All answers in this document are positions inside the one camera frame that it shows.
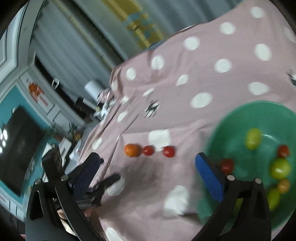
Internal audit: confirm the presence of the oval green fruit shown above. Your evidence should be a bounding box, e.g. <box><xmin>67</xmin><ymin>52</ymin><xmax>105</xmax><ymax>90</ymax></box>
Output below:
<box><xmin>267</xmin><ymin>188</ymin><xmax>280</xmax><ymax>211</ymax></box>

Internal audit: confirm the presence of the brown longan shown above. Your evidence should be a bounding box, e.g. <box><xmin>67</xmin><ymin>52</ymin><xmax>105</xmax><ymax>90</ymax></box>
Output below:
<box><xmin>277</xmin><ymin>179</ymin><xmax>290</xmax><ymax>194</ymax></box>

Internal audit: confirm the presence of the large green fruit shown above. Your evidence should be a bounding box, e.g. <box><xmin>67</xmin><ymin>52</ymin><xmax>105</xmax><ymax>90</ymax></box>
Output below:
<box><xmin>270</xmin><ymin>158</ymin><xmax>292</xmax><ymax>180</ymax></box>

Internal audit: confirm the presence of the dark red tomato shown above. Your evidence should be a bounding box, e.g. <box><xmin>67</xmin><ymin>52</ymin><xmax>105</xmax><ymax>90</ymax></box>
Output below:
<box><xmin>220</xmin><ymin>158</ymin><xmax>234</xmax><ymax>175</ymax></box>

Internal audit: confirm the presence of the red tomato with calyx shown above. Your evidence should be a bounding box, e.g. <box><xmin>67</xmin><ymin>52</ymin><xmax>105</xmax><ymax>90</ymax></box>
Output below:
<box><xmin>277</xmin><ymin>145</ymin><xmax>290</xmax><ymax>159</ymax></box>

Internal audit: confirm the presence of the round green fruit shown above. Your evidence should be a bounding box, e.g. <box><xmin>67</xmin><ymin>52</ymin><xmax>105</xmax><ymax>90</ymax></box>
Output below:
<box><xmin>245</xmin><ymin>128</ymin><xmax>262</xmax><ymax>150</ymax></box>

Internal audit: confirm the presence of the white tv cabinet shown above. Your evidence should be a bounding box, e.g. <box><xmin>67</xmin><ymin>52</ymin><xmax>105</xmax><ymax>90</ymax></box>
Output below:
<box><xmin>41</xmin><ymin>136</ymin><xmax>82</xmax><ymax>174</ymax></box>

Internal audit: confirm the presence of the potted plant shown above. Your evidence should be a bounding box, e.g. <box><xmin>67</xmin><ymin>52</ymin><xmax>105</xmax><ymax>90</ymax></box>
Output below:
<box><xmin>68</xmin><ymin>123</ymin><xmax>82</xmax><ymax>142</ymax></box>

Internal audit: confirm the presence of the orange mandarin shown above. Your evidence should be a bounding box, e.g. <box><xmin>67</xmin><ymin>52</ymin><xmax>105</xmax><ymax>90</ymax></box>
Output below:
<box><xmin>124</xmin><ymin>144</ymin><xmax>142</xmax><ymax>158</ymax></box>

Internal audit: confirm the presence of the black television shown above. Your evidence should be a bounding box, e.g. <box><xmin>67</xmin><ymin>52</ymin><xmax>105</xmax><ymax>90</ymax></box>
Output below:
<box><xmin>1</xmin><ymin>106</ymin><xmax>45</xmax><ymax>196</ymax></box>

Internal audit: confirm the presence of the small red cherry tomato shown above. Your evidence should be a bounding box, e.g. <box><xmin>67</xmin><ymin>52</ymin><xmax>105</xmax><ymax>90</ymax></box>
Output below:
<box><xmin>142</xmin><ymin>145</ymin><xmax>154</xmax><ymax>156</ymax></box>

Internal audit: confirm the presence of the pile of clothes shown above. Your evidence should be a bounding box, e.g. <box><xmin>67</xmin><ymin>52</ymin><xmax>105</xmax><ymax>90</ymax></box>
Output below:
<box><xmin>93</xmin><ymin>88</ymin><xmax>115</xmax><ymax>121</ymax></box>

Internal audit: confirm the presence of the green plastic bowl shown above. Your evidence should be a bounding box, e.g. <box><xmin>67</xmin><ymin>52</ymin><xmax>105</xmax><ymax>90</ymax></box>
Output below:
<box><xmin>206</xmin><ymin>101</ymin><xmax>295</xmax><ymax>230</ymax></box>

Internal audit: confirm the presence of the white cylinder lamp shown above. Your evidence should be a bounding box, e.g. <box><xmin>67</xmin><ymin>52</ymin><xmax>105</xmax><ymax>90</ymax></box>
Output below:
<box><xmin>84</xmin><ymin>79</ymin><xmax>105</xmax><ymax>101</ymax></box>

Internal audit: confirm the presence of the red cherry tomato with stem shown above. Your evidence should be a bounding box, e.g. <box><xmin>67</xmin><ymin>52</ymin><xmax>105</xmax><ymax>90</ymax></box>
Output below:
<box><xmin>162</xmin><ymin>146</ymin><xmax>175</xmax><ymax>158</ymax></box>

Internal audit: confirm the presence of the red chinese knot decoration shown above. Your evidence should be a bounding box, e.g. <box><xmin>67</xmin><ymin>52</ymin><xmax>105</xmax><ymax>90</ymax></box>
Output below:
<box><xmin>28</xmin><ymin>82</ymin><xmax>48</xmax><ymax>107</ymax></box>

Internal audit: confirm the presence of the pink polka dot cloth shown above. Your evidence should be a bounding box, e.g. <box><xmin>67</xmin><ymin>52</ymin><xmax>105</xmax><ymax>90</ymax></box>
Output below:
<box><xmin>79</xmin><ymin>1</ymin><xmax>295</xmax><ymax>240</ymax></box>

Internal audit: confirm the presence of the grey curtain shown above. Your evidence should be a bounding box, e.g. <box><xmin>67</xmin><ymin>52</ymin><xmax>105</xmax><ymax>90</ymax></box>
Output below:
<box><xmin>30</xmin><ymin>1</ymin><xmax>238</xmax><ymax>96</ymax></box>

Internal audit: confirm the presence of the yellow blue wall hanging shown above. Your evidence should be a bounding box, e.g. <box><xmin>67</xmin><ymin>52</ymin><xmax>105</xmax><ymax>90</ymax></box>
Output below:
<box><xmin>103</xmin><ymin>0</ymin><xmax>165</xmax><ymax>50</ymax></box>

